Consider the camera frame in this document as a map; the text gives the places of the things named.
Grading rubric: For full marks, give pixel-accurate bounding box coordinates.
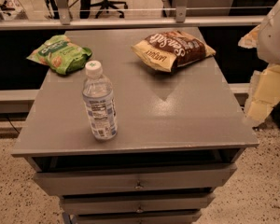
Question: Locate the grey drawer cabinet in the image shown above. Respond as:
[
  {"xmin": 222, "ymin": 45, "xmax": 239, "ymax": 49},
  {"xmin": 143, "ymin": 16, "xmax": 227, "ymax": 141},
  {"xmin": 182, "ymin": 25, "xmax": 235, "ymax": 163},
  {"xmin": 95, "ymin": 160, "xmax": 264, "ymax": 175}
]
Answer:
[{"xmin": 10, "ymin": 26, "xmax": 260, "ymax": 224}]

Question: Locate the clear plastic water bottle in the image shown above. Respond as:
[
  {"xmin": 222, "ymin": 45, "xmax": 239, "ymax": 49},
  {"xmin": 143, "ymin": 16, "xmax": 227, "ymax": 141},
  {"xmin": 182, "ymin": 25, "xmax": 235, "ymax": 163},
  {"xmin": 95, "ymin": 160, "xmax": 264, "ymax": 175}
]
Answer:
[{"xmin": 82, "ymin": 61, "xmax": 118, "ymax": 140}]

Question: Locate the green rice chip bag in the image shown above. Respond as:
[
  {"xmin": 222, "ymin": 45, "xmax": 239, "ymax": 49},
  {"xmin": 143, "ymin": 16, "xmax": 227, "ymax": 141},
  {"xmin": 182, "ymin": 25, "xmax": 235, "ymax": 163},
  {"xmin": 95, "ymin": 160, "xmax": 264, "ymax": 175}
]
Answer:
[{"xmin": 27, "ymin": 35, "xmax": 92, "ymax": 76}]

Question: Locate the brown sea salt chip bag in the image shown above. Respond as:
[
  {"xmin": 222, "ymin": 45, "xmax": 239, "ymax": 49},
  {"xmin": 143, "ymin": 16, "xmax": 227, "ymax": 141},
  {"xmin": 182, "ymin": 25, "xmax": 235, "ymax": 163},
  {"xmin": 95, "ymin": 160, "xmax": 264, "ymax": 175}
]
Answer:
[{"xmin": 132, "ymin": 30, "xmax": 216, "ymax": 73}]

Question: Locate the top grey drawer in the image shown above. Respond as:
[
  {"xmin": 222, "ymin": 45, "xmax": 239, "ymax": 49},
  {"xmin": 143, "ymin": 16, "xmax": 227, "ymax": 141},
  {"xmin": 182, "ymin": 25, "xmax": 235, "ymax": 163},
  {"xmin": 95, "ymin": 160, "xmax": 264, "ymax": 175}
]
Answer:
[{"xmin": 35, "ymin": 163, "xmax": 236, "ymax": 196}]

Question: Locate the grey drawer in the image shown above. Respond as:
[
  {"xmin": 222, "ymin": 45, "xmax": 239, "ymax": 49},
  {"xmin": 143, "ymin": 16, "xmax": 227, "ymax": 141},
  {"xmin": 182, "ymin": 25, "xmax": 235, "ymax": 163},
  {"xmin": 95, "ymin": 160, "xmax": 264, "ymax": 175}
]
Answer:
[
  {"xmin": 77, "ymin": 210, "xmax": 201, "ymax": 224},
  {"xmin": 61, "ymin": 192, "xmax": 215, "ymax": 215},
  {"xmin": 35, "ymin": 163, "xmax": 236, "ymax": 196}
]

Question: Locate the metal railing frame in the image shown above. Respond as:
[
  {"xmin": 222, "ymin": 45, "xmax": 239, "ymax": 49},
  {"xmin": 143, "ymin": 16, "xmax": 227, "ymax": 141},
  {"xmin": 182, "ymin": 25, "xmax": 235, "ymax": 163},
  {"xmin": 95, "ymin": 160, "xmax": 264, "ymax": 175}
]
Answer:
[{"xmin": 0, "ymin": 0, "xmax": 263, "ymax": 31}]

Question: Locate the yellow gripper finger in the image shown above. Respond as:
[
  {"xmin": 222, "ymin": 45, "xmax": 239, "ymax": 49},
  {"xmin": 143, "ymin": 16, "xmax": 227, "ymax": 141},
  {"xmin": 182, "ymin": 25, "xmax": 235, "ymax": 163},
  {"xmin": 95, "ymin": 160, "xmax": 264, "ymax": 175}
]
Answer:
[
  {"xmin": 238, "ymin": 25, "xmax": 260, "ymax": 49},
  {"xmin": 244, "ymin": 63, "xmax": 280, "ymax": 124}
]

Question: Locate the middle grey drawer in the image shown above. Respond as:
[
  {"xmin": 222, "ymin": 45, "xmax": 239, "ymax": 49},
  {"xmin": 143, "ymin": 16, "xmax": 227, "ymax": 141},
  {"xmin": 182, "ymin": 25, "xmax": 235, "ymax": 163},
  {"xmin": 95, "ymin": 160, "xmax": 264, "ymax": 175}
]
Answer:
[{"xmin": 61, "ymin": 192, "xmax": 215, "ymax": 215}]

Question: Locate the bottom grey drawer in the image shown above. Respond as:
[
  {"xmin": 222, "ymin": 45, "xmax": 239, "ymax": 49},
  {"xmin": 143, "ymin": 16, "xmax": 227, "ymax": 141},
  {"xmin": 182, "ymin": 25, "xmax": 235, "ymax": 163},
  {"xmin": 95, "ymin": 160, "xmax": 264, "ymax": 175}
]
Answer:
[{"xmin": 77, "ymin": 210, "xmax": 201, "ymax": 224}]

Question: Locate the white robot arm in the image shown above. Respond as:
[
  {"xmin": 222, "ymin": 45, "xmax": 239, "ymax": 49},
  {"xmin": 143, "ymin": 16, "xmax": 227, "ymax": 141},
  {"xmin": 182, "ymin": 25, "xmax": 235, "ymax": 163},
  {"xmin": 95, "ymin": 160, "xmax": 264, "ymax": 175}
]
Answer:
[{"xmin": 238, "ymin": 0, "xmax": 280, "ymax": 127}]

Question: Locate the black office chair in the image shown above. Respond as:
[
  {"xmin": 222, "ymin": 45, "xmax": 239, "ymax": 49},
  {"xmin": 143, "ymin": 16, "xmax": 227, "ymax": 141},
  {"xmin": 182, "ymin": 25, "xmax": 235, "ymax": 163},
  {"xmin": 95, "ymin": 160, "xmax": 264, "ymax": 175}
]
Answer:
[{"xmin": 79, "ymin": 0, "xmax": 128, "ymax": 19}]

